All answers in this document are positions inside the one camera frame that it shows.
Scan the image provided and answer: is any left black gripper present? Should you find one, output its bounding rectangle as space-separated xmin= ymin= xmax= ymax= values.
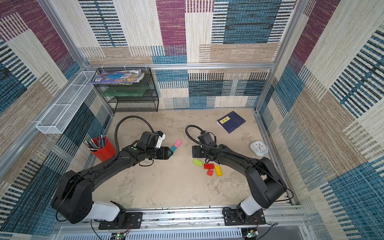
xmin=146 ymin=147 xmax=176 ymax=161

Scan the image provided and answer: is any pink block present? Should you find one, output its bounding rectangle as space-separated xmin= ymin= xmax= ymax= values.
xmin=174 ymin=139 xmax=183 ymax=148

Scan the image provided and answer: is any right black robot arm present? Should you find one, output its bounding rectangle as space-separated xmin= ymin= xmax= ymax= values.
xmin=192 ymin=145 xmax=289 ymax=217

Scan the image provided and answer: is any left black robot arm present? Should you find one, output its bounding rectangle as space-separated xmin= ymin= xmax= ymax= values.
xmin=51 ymin=145 xmax=174 ymax=224

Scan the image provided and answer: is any lime green block right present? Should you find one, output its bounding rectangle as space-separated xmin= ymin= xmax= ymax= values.
xmin=193 ymin=159 xmax=204 ymax=167

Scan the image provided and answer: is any red long block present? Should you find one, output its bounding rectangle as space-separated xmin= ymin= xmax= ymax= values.
xmin=204 ymin=164 xmax=215 ymax=170

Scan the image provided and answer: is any red small block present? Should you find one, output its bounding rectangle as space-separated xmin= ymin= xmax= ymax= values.
xmin=207 ymin=170 xmax=214 ymax=177

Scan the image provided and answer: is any yellow block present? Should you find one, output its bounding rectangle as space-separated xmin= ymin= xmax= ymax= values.
xmin=215 ymin=166 xmax=223 ymax=177

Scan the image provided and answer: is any dark blue notebook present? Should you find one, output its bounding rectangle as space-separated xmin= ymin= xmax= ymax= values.
xmin=217 ymin=111 xmax=246 ymax=134

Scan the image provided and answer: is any white round clock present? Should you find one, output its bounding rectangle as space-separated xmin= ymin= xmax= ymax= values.
xmin=250 ymin=141 xmax=269 ymax=157

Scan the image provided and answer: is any red pen cup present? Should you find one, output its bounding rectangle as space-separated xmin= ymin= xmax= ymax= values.
xmin=89 ymin=135 xmax=117 ymax=162

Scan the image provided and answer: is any green tray in rack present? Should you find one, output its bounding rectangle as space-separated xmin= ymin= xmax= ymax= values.
xmin=101 ymin=87 xmax=147 ymax=97

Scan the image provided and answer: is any colourful magazine on rack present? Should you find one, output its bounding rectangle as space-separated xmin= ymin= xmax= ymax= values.
xmin=92 ymin=70 xmax=145 ymax=85

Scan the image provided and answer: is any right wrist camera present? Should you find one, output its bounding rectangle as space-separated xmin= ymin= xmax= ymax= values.
xmin=198 ymin=131 xmax=217 ymax=148

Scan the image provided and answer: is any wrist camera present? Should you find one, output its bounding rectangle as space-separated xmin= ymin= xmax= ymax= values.
xmin=137 ymin=131 xmax=166 ymax=150
xmin=198 ymin=131 xmax=217 ymax=148

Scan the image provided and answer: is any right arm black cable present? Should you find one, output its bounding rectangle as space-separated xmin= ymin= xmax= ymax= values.
xmin=184 ymin=124 xmax=229 ymax=151

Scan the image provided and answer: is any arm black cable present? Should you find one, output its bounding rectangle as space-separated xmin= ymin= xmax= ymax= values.
xmin=114 ymin=115 xmax=155 ymax=154
xmin=184 ymin=124 xmax=229 ymax=151

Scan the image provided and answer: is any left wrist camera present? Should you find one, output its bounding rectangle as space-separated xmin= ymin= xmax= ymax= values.
xmin=137 ymin=131 xmax=166 ymax=150

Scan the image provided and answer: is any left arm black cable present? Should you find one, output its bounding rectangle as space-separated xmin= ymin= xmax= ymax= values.
xmin=114 ymin=115 xmax=155 ymax=154

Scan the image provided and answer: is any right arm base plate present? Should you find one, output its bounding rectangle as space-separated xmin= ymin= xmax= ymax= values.
xmin=222 ymin=207 xmax=266 ymax=226

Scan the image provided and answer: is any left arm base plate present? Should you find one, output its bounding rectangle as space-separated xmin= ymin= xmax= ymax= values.
xmin=98 ymin=212 xmax=143 ymax=230

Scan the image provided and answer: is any black wire shelf rack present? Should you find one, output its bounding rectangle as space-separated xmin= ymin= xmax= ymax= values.
xmin=91 ymin=67 xmax=160 ymax=113

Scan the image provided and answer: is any white wire wall basket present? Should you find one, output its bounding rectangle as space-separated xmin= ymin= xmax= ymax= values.
xmin=36 ymin=71 xmax=95 ymax=135

